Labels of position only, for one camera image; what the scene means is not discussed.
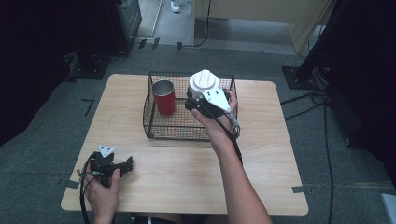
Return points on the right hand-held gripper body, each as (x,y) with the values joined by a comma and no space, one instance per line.
(216,99)

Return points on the black curtain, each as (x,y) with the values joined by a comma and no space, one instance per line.
(367,77)
(28,62)

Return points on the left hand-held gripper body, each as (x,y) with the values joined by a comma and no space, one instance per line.
(104,163)

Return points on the person's right hand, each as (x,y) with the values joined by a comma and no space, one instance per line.
(214,130)

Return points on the black stand pole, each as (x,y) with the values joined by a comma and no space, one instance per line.
(314,53)

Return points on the person's leg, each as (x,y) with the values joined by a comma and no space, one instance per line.
(166,218)

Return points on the light wooden cabinet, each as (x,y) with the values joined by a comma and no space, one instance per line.
(264,12)

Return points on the dark equipment cabinet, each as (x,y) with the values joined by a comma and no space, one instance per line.
(123,25)

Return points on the white flat object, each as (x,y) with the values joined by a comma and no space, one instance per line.
(389,208)

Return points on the grey floor tape piece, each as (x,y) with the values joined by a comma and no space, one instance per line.
(299,189)
(71,184)

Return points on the black stand base plate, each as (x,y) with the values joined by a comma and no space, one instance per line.
(299,77)
(88,70)

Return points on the person's left hand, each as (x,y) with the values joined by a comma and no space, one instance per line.
(102,196)

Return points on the red metal cup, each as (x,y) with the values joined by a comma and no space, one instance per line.
(165,101)

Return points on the white cup with lid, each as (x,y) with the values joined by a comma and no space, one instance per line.
(202,81)

